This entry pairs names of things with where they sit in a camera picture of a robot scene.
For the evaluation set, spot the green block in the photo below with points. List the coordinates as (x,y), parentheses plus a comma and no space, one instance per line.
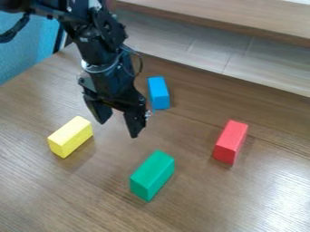
(152,175)

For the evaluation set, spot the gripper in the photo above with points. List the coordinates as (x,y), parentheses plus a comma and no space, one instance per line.
(109,84)

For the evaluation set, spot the blue block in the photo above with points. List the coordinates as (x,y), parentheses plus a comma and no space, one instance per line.
(158,92)

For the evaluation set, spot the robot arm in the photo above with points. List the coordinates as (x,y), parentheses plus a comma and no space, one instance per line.
(91,33)

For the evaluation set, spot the red block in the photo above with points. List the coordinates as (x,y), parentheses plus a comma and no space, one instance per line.
(230,142)

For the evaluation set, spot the yellow block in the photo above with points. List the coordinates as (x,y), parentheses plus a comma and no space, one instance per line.
(69,136)

